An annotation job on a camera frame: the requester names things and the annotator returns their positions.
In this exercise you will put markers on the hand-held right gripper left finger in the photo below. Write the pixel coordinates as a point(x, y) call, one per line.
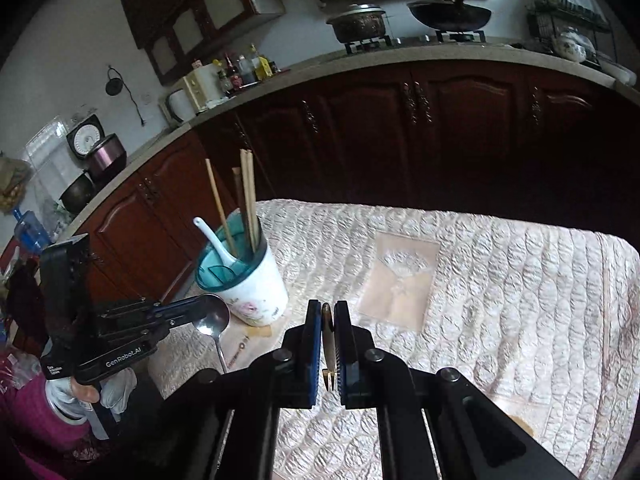
point(314, 350)

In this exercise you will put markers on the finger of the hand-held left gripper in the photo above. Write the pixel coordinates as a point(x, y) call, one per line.
point(167, 327)
point(180, 305)

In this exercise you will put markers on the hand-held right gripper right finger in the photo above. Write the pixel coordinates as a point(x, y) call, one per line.
point(343, 355)

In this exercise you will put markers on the metal spoon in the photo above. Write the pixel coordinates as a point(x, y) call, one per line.
point(215, 317)

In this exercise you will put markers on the white cup with teal rim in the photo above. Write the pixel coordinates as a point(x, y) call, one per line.
point(250, 290)

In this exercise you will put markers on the white ceramic spoon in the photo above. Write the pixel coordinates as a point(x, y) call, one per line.
point(212, 240)

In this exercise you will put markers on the light wooden chopstick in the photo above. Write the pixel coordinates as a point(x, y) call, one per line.
point(217, 205)
point(245, 185)
point(252, 185)

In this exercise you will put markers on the person's left forearm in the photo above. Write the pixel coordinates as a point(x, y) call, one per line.
point(40, 415)

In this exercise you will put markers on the person's left hand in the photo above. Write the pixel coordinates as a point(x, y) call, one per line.
point(117, 390)

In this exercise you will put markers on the dark metal bowl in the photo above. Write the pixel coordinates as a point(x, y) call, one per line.
point(77, 192)

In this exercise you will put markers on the white embroidered tablecloth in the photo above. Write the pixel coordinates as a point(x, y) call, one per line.
point(475, 310)

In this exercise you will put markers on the purple rice cooker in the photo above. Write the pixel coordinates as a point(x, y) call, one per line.
point(107, 157)

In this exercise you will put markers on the kitchen scale with dial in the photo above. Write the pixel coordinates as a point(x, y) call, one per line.
point(85, 137)

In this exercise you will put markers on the beige countertop appliance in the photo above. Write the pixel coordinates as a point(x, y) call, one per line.
point(202, 90)

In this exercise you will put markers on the dark wooden lower cabinet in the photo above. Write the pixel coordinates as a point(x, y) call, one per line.
point(375, 135)

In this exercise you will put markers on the dark wooden cabinet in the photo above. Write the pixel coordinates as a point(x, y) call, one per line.
point(200, 15)
point(375, 135)

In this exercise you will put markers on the group of condiment bottles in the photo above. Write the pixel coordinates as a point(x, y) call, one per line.
point(247, 67)

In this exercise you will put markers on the dark wooden upper cabinet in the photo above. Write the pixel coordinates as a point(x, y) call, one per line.
point(200, 15)

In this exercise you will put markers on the gas stove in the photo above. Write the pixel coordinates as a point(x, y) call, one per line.
point(415, 39)

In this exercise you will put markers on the metal cooking pot with lid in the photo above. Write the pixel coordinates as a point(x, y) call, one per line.
point(357, 22)

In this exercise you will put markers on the light kitchen countertop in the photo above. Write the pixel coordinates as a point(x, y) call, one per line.
point(500, 51)

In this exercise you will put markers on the black wok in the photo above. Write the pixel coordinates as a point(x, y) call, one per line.
point(450, 15)

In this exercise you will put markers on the white patterned teapot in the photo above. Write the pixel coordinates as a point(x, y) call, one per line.
point(572, 47)

